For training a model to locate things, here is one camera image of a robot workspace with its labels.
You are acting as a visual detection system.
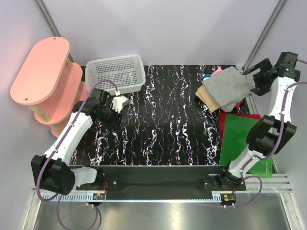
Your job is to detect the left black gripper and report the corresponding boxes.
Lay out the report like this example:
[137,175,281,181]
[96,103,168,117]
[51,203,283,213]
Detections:
[97,104,124,131]

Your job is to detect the grey t-shirt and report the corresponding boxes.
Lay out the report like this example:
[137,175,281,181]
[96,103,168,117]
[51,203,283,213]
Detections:
[202,66,252,112]

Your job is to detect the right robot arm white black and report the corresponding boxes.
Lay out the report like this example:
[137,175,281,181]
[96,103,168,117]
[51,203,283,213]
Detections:
[216,51,301,190]

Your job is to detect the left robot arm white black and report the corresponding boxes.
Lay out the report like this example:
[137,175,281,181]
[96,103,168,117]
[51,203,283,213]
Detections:
[31,89,128,195]

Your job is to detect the white plastic basket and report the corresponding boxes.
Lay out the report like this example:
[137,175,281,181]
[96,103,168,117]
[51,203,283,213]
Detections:
[85,55,146,94]

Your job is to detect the black marble pattern mat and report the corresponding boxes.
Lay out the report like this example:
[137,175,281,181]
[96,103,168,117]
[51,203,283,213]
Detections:
[70,65,221,166]

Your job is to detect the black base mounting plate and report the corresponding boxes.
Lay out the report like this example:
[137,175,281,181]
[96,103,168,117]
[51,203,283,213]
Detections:
[77,166,246,203]

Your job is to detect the pink cloth in pile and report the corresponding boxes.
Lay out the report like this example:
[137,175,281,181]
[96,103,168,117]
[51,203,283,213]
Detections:
[211,68,222,76]

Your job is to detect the pink two-tier shelf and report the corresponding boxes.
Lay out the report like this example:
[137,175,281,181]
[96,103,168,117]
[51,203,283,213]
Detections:
[10,37,87,137]

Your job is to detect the red folder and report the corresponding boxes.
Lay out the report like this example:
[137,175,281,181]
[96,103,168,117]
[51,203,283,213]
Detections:
[218,113,261,144]

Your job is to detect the blue white cloth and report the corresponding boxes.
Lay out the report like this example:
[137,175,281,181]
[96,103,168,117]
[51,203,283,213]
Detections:
[202,73,211,82]

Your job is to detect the green plastic folder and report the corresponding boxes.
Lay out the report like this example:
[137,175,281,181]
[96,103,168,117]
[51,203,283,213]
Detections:
[219,115,259,166]

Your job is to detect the tan folded t-shirt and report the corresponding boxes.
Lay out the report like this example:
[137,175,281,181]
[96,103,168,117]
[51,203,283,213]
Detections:
[195,85,220,113]

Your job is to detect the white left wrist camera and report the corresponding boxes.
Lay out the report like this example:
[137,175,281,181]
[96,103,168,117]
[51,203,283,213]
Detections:
[111,90,129,114]

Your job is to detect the white slotted cable duct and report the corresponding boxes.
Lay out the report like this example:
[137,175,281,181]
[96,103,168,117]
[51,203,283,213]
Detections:
[53,191,221,203]

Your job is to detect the aluminium frame rail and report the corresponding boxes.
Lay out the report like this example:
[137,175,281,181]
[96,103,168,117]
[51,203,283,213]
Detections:
[40,173,292,195]

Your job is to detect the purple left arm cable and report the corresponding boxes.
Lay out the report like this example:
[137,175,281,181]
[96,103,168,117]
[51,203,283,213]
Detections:
[35,80,120,230]

